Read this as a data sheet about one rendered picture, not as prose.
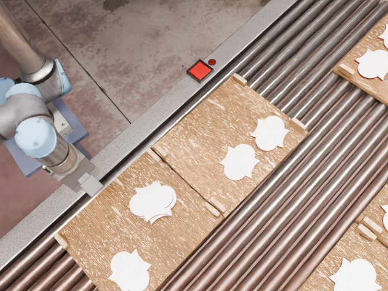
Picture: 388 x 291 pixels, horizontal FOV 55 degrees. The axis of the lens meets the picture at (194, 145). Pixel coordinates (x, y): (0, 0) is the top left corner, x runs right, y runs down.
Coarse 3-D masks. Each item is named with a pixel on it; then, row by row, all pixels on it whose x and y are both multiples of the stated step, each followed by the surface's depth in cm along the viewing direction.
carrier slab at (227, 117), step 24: (216, 96) 135; (240, 96) 134; (192, 120) 132; (216, 120) 131; (240, 120) 130; (288, 120) 129; (168, 144) 128; (192, 144) 128; (216, 144) 127; (288, 144) 125; (192, 168) 124; (216, 168) 123; (264, 168) 122; (216, 192) 120; (240, 192) 119
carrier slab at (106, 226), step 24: (144, 168) 125; (168, 168) 125; (120, 192) 122; (192, 192) 120; (96, 216) 120; (120, 216) 119; (168, 216) 118; (192, 216) 117; (72, 240) 117; (96, 240) 116; (120, 240) 116; (144, 240) 115; (168, 240) 115; (192, 240) 114; (96, 264) 113; (168, 264) 112; (120, 288) 110
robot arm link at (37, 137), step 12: (24, 120) 79; (36, 120) 78; (48, 120) 83; (24, 132) 77; (36, 132) 77; (48, 132) 78; (24, 144) 76; (36, 144) 76; (48, 144) 78; (60, 144) 82; (36, 156) 79; (48, 156) 81; (60, 156) 84
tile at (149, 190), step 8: (152, 184) 119; (144, 192) 118; (152, 192) 117; (160, 192) 117; (168, 192) 117; (136, 200) 117; (144, 200) 116; (152, 200) 116; (160, 200) 116; (168, 200) 116; (136, 208) 116; (144, 208) 115; (152, 208) 115; (160, 208) 115; (144, 216) 114; (152, 216) 114
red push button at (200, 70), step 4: (200, 64) 143; (192, 68) 142; (196, 68) 142; (200, 68) 142; (204, 68) 142; (208, 68) 142; (192, 72) 141; (196, 72) 141; (200, 72) 141; (204, 72) 141; (196, 76) 140; (200, 76) 140
